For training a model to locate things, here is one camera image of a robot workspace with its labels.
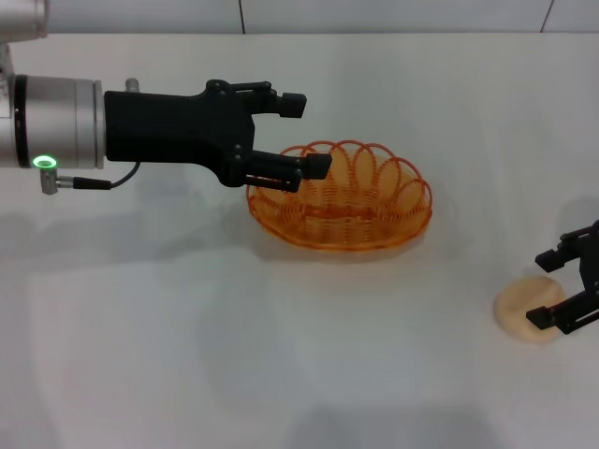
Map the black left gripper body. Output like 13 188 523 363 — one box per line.
103 79 257 189

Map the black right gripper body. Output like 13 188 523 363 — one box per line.
577 218 599 296

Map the round pale bread bun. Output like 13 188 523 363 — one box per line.
494 275 565 347

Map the orange plastic wire basket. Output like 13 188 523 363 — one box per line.
246 138 434 254

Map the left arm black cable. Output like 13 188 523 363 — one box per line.
38 161 141 196

